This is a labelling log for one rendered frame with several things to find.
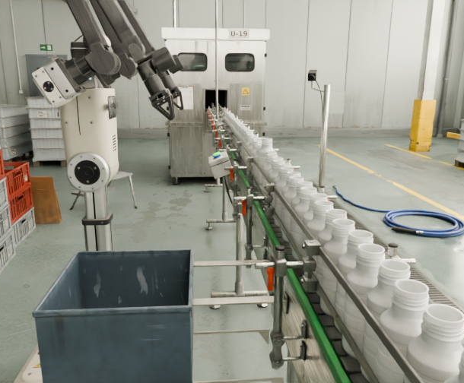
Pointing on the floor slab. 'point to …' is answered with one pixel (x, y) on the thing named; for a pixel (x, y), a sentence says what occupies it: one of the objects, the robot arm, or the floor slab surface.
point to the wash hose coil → (417, 214)
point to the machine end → (194, 64)
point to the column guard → (421, 125)
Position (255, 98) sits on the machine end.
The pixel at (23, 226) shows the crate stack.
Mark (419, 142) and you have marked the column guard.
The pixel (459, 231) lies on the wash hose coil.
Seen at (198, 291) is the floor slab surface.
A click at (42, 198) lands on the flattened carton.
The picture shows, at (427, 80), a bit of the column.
